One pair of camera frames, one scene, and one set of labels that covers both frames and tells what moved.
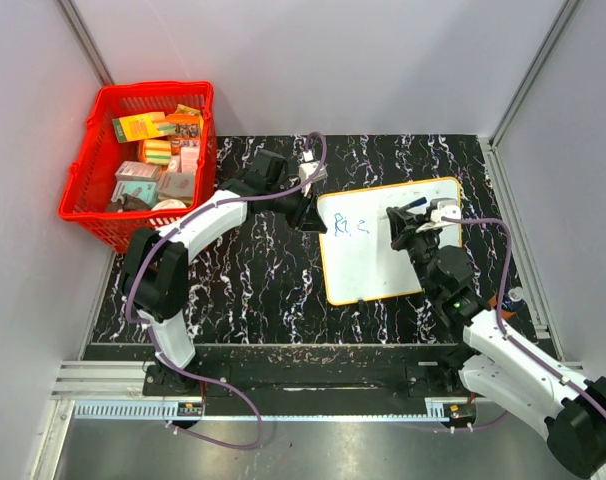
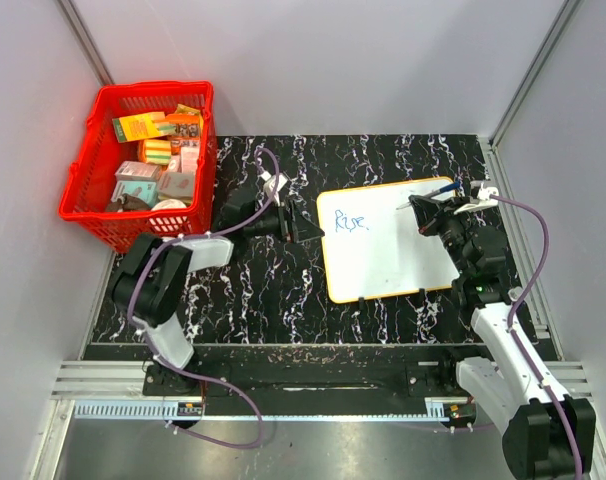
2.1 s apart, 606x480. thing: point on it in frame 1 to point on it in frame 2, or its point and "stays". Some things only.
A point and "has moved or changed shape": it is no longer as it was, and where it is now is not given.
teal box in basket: [148, 191] stays
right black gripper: [404, 221] to [426, 211]
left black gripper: [307, 217] to [297, 228]
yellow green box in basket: [137, 127] stays
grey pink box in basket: [138, 172] stays
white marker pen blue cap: [417, 203] has moved or changed shape
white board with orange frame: [358, 260] stays
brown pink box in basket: [176, 185] stays
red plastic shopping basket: [89, 182] stays
